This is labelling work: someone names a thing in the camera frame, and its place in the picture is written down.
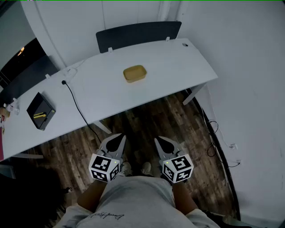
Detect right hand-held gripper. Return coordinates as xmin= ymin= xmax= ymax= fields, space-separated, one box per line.
xmin=155 ymin=136 xmax=194 ymax=184

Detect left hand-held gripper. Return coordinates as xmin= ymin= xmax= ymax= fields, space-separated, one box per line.
xmin=88 ymin=133 xmax=127 ymax=183

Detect yellow rectangular tray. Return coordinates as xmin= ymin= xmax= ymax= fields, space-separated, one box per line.
xmin=123 ymin=65 xmax=147 ymax=84

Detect person's right forearm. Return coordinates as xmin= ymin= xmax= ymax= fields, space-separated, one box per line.
xmin=172 ymin=181 xmax=199 ymax=216

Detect person's left forearm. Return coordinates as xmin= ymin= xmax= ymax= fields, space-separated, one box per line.
xmin=77 ymin=179 xmax=108 ymax=213

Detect person's left shoe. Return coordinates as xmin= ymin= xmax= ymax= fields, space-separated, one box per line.
xmin=121 ymin=161 xmax=134 ymax=177

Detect person's shoe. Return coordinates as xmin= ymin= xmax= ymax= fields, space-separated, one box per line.
xmin=121 ymin=161 xmax=134 ymax=177
xmin=141 ymin=161 xmax=152 ymax=176

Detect person's right shoe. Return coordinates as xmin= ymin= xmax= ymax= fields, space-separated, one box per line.
xmin=141 ymin=161 xmax=152 ymax=176

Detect white table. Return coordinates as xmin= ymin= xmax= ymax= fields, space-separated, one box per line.
xmin=0 ymin=38 xmax=219 ymax=161

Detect person's grey shirt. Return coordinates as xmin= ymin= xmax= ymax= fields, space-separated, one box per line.
xmin=52 ymin=175 xmax=221 ymax=228

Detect black box with yellow print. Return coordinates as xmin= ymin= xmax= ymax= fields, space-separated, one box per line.
xmin=26 ymin=92 xmax=57 ymax=131

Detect white power strip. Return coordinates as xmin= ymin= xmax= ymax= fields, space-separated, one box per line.
xmin=61 ymin=66 xmax=78 ymax=77

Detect black office chair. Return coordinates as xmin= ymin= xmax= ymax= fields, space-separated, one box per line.
xmin=0 ymin=166 xmax=74 ymax=228

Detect small clear bottle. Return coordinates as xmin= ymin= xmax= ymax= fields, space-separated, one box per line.
xmin=6 ymin=98 xmax=20 ymax=115

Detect dark red board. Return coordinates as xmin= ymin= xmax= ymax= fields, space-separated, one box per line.
xmin=0 ymin=126 xmax=5 ymax=161

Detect wide dark grey divider panel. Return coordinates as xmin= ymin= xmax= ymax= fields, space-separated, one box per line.
xmin=95 ymin=21 xmax=182 ymax=54

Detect black floor cables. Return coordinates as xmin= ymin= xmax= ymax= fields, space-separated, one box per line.
xmin=206 ymin=120 xmax=241 ymax=168

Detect black power cable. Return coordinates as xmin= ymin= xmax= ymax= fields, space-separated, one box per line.
xmin=61 ymin=80 xmax=102 ymax=143

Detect white wall pipe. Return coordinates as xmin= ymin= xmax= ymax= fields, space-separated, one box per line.
xmin=155 ymin=0 xmax=187 ymax=22

